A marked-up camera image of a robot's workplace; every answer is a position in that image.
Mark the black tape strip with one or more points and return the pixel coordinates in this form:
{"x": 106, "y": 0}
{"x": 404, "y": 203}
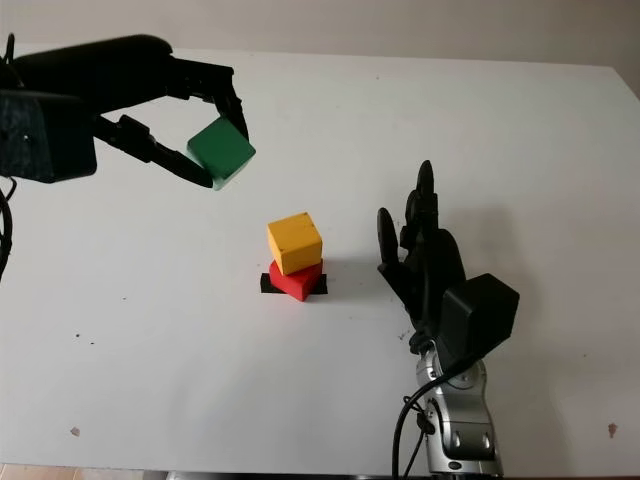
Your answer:
{"x": 265, "y": 285}

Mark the yellow cube block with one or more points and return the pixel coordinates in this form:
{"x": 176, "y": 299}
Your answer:
{"x": 295, "y": 242}

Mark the red cube block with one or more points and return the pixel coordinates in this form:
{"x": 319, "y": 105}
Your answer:
{"x": 300, "y": 285}

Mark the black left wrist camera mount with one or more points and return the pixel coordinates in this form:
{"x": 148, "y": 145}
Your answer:
{"x": 45, "y": 140}

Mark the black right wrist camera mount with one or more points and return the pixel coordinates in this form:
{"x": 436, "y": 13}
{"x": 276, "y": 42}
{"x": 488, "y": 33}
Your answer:
{"x": 480, "y": 315}

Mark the green cube block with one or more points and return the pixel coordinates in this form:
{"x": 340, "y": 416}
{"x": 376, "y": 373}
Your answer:
{"x": 222, "y": 150}

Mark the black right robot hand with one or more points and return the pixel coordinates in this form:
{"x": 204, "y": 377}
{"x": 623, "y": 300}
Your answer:
{"x": 435, "y": 270}

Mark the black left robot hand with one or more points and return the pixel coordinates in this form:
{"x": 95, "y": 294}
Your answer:
{"x": 100, "y": 70}

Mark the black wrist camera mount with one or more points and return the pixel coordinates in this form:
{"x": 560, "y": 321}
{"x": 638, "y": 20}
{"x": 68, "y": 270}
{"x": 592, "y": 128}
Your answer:
{"x": 480, "y": 315}
{"x": 45, "y": 140}

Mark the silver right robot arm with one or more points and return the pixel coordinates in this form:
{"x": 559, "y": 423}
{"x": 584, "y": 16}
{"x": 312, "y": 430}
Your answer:
{"x": 465, "y": 425}

